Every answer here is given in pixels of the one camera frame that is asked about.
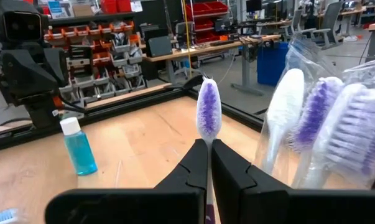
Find dark computer monitor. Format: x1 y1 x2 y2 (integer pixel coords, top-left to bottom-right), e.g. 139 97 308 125
245 0 263 14

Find blue toothbrush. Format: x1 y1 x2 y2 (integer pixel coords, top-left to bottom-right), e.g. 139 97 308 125
0 207 19 224

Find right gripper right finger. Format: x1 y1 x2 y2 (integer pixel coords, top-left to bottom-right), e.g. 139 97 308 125
211 139 375 224

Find black cable hook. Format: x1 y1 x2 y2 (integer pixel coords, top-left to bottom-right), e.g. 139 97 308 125
181 74 206 93

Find blue bin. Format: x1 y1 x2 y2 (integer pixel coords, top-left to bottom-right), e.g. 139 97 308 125
257 42 291 87

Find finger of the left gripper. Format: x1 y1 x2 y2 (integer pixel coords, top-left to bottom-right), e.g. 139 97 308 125
2 49 60 98
47 47 69 87

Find white toothbrush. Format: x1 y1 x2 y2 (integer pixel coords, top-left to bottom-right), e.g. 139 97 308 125
195 74 223 224

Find rack with red bins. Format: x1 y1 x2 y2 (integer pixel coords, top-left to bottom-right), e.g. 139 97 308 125
183 0 234 44

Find shelf with orange bins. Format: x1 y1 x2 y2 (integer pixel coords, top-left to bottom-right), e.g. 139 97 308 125
44 18 147 105

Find yellow hanging cable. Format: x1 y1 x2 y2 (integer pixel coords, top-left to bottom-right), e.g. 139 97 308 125
182 0 193 80

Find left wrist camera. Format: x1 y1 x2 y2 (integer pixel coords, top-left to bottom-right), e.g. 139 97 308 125
0 0 50 43

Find wooden workbench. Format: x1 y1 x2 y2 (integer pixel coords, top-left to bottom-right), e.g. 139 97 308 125
142 33 283 94

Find blue mouthwash bottle white cap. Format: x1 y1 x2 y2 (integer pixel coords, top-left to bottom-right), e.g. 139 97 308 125
59 117 98 177

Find grey office chair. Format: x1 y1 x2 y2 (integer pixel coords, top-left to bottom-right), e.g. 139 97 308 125
280 8 303 43
310 1 345 50

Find red storage boxes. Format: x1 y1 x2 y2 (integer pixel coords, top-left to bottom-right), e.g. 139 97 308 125
100 0 132 14

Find dark grey box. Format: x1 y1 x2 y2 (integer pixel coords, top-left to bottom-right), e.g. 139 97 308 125
145 29 175 58

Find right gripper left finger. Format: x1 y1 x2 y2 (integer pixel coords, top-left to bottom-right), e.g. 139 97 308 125
45 139 208 224

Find black aluminium table frame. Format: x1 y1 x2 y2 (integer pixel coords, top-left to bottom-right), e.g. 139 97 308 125
0 82 266 153

